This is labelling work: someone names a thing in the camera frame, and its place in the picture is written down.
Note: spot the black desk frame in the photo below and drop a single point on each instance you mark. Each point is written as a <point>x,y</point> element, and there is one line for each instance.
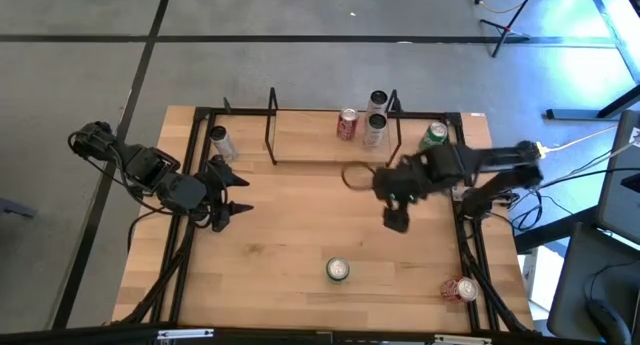
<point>575,114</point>

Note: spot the black computer mouse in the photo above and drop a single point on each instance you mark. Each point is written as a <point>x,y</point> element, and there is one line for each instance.
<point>607,317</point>

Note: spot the white box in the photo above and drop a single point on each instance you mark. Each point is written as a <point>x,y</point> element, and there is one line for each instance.
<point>547,275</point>

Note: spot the silver frame bracket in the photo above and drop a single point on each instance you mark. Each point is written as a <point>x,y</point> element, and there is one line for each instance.
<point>185,333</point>
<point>462,339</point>

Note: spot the grey monitor back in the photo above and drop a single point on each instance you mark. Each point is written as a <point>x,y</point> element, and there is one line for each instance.
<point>620,195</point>

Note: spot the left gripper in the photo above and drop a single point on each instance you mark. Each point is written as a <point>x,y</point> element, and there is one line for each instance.
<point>212,197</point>

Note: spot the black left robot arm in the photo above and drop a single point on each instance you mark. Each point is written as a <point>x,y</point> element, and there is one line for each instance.
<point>145,165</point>

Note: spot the wooden shelf with black frame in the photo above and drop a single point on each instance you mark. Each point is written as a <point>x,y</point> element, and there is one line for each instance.
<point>310,135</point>

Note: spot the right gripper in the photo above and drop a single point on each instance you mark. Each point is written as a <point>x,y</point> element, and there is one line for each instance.
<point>415,177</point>

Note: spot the black tripod stand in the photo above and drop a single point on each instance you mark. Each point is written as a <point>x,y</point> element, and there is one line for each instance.
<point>506,30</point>

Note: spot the dark grey side desk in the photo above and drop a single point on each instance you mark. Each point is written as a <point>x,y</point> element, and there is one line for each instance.
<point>575,285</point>

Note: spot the green Sprite can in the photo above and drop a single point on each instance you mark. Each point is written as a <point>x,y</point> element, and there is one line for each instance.
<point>337,269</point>
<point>432,135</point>

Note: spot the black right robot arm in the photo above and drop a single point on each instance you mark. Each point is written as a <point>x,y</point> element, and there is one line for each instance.
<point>500,157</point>

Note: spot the black aluminium table frame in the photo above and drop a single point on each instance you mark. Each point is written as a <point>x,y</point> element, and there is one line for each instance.
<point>240,112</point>

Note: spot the grey chair base foot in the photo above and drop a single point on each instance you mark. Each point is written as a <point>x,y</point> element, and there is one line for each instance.
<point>17,208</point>

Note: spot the red Coca-Cola can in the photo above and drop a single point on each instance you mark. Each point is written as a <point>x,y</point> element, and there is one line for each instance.
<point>457,290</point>
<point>347,127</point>

